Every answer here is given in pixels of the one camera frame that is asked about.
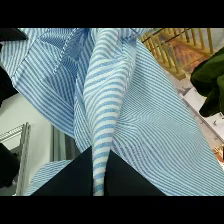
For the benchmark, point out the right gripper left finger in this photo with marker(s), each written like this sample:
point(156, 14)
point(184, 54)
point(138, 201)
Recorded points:
point(73, 180)

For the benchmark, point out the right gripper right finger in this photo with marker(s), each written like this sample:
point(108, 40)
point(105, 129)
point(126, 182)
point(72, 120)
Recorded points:
point(126, 180)

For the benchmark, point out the blue striped shirt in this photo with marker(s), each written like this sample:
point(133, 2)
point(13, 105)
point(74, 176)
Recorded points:
point(140, 126)

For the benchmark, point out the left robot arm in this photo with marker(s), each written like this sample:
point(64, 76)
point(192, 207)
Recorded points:
point(6, 86)

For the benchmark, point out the green garment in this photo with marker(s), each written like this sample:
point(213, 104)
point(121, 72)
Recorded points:
point(208, 80)

